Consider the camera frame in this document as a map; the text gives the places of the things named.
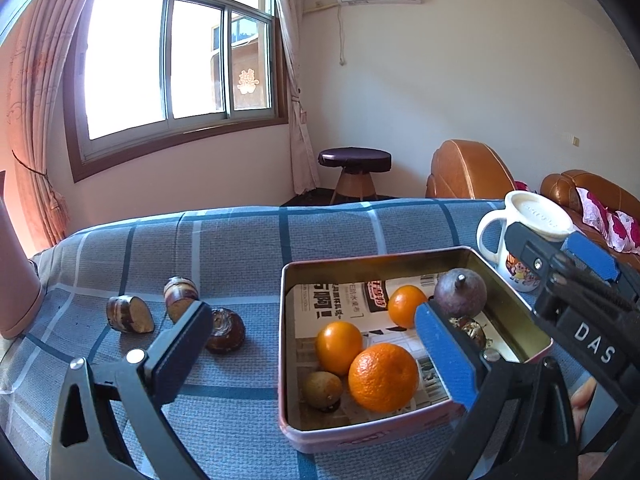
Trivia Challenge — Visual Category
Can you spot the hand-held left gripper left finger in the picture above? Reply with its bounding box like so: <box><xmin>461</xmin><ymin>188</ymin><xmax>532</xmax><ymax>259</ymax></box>
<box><xmin>47</xmin><ymin>300</ymin><xmax>215</xmax><ymax>480</ymax></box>

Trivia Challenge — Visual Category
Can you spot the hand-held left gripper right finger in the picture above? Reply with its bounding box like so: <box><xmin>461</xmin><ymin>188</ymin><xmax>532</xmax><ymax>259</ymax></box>
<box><xmin>414</xmin><ymin>300</ymin><xmax>581</xmax><ymax>480</ymax></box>

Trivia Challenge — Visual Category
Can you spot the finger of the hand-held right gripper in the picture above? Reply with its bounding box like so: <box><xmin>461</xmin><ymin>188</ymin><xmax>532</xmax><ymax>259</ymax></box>
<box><xmin>504</xmin><ymin>222</ymin><xmax>568</xmax><ymax>286</ymax></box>
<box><xmin>560</xmin><ymin>232</ymin><xmax>640</xmax><ymax>311</ymax></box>

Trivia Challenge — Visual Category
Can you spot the dark water chestnut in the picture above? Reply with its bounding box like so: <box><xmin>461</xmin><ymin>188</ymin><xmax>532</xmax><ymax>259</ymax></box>
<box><xmin>447</xmin><ymin>316</ymin><xmax>487</xmax><ymax>350</ymax></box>
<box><xmin>205</xmin><ymin>308</ymin><xmax>246</xmax><ymax>354</ymax></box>

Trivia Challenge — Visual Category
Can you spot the large bumpy orange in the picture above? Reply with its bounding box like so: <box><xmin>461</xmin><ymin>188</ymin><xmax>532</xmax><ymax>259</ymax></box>
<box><xmin>348</xmin><ymin>343</ymin><xmax>420</xmax><ymax>413</ymax></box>

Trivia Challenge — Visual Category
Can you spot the smooth orange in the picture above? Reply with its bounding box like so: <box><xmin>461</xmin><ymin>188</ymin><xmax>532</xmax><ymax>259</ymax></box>
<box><xmin>315</xmin><ymin>321</ymin><xmax>364</xmax><ymax>377</ymax></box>
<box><xmin>387</xmin><ymin>285</ymin><xmax>429</xmax><ymax>329</ymax></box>

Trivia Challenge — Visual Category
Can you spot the purple passion fruit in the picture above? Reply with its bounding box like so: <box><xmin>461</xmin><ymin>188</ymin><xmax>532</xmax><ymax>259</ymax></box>
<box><xmin>433</xmin><ymin>268</ymin><xmax>488</xmax><ymax>318</ymax></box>

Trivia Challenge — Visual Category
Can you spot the pink tin box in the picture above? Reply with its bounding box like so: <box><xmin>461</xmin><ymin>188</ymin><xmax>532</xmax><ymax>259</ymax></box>
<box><xmin>278</xmin><ymin>246</ymin><xmax>553</xmax><ymax>453</ymax></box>

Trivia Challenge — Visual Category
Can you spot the person's right hand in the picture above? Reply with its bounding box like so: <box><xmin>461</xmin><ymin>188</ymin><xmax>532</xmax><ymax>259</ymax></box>
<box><xmin>570</xmin><ymin>376</ymin><xmax>615</xmax><ymax>480</ymax></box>

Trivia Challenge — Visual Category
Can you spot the pink floral blanket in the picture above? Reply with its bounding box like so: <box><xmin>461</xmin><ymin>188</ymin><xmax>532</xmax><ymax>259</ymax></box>
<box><xmin>575</xmin><ymin>187</ymin><xmax>640</xmax><ymax>253</ymax></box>

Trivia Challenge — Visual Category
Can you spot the white cartoon mug with lid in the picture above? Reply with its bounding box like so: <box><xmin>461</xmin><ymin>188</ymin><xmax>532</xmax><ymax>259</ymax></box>
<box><xmin>476</xmin><ymin>191</ymin><xmax>576</xmax><ymax>293</ymax></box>

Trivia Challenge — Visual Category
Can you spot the brown leather sofa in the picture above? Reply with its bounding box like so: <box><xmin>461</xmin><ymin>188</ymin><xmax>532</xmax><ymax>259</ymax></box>
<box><xmin>540</xmin><ymin>170</ymin><xmax>640</xmax><ymax>261</ymax></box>

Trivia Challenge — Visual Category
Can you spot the printed paper liner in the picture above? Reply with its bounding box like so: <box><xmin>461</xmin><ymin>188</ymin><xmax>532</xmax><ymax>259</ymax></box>
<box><xmin>292</xmin><ymin>272</ymin><xmax>521</xmax><ymax>428</ymax></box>

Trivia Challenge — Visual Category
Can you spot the blue plaid cloth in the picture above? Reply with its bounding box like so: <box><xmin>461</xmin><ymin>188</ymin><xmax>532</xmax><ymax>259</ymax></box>
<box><xmin>0</xmin><ymin>197</ymin><xmax>640</xmax><ymax>480</ymax></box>

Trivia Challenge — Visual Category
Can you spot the pink electric kettle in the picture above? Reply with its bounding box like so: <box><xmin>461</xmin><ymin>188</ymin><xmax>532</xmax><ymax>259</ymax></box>
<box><xmin>0</xmin><ymin>170</ymin><xmax>43</xmax><ymax>339</ymax></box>

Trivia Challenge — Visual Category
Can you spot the curtain tassel tieback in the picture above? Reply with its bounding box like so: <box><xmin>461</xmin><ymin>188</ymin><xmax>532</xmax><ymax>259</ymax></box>
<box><xmin>12</xmin><ymin>150</ymin><xmax>71</xmax><ymax>241</ymax></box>

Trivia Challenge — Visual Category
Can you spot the dark round stool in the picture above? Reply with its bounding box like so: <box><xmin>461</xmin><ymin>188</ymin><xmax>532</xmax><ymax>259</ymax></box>
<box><xmin>318</xmin><ymin>148</ymin><xmax>392</xmax><ymax>205</ymax></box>

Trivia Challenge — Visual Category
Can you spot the plain beige curtain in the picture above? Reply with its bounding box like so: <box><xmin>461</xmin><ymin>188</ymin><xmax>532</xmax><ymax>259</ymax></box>
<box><xmin>271</xmin><ymin>0</ymin><xmax>321</xmax><ymax>195</ymax></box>

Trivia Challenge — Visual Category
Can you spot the pink patterned curtain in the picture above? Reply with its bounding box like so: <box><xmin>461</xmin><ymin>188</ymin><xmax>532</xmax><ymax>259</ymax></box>
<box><xmin>0</xmin><ymin>0</ymin><xmax>108</xmax><ymax>256</ymax></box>

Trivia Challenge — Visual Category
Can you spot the brown framed window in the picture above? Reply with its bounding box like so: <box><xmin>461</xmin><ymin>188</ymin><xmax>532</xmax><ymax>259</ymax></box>
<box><xmin>65</xmin><ymin>0</ymin><xmax>290</xmax><ymax>183</ymax></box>

